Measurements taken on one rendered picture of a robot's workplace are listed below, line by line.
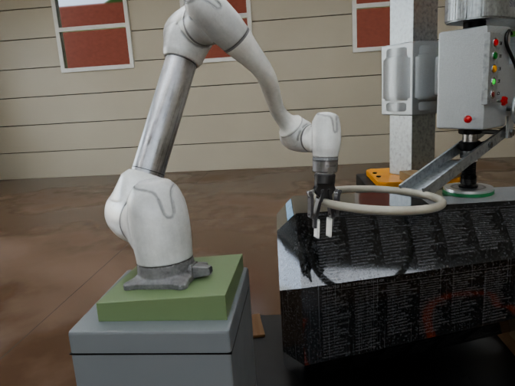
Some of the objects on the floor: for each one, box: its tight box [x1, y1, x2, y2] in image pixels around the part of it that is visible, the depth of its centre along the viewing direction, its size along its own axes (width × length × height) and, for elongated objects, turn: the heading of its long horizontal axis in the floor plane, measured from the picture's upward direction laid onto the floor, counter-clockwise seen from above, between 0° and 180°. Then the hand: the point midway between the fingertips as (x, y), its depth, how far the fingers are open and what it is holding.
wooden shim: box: [251, 313, 265, 338], centre depth 264 cm, size 25×10×2 cm, turn 22°
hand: (323, 228), depth 166 cm, fingers closed on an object, 4 cm apart
